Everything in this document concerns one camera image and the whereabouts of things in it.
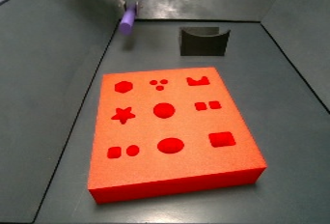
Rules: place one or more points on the purple cylinder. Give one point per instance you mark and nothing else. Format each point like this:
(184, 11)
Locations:
(128, 20)

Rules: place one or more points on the red foam shape board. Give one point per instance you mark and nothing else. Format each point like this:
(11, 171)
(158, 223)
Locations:
(170, 136)

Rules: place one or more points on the black curved cradle stand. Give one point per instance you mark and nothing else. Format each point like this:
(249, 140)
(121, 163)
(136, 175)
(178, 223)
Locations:
(204, 41)

